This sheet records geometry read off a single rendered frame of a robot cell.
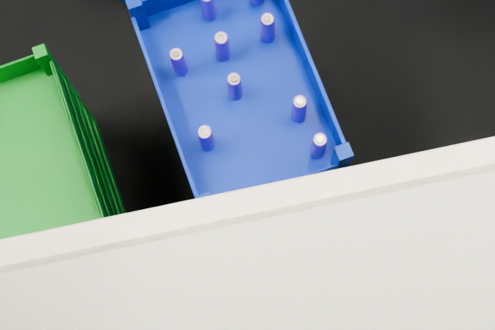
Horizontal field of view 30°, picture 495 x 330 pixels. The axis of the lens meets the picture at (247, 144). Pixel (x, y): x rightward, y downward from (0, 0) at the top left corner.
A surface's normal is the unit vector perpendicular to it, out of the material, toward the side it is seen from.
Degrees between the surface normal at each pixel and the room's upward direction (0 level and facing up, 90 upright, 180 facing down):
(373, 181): 17
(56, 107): 0
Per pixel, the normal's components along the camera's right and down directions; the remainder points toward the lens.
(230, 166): -0.03, -0.25
